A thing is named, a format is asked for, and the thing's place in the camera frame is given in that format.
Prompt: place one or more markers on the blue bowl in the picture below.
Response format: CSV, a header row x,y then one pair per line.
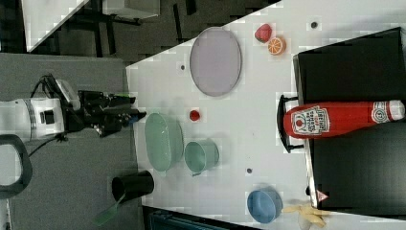
x,y
264,205

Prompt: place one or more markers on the red plush ketchup bottle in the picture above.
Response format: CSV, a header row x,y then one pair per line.
x,y
324,120

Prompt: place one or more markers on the blue metal frame rail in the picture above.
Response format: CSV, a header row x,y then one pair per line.
x,y
159,219

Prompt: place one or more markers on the small red strawberry toy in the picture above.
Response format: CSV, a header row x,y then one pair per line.
x,y
194,115

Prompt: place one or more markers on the green oval colander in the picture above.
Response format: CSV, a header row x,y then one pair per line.
x,y
164,140

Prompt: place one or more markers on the green spatula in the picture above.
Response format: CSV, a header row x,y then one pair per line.
x,y
106,215

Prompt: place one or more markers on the yellow peeled banana toy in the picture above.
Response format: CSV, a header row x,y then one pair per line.
x,y
308,216

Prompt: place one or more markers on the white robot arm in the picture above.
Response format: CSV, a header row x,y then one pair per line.
x,y
43,118

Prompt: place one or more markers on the large red plush strawberry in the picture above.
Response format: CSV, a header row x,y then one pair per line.
x,y
263,33

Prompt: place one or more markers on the orange slice toy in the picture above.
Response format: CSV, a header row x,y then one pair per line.
x,y
276,45

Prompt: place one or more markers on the green cup with handle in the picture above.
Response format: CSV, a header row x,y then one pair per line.
x,y
201,155

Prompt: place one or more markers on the grey round plate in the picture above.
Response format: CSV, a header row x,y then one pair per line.
x,y
215,61

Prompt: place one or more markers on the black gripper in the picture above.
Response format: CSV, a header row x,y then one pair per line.
x,y
105,113

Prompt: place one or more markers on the black cylindrical cup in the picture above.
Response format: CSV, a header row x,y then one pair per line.
x,y
131,186

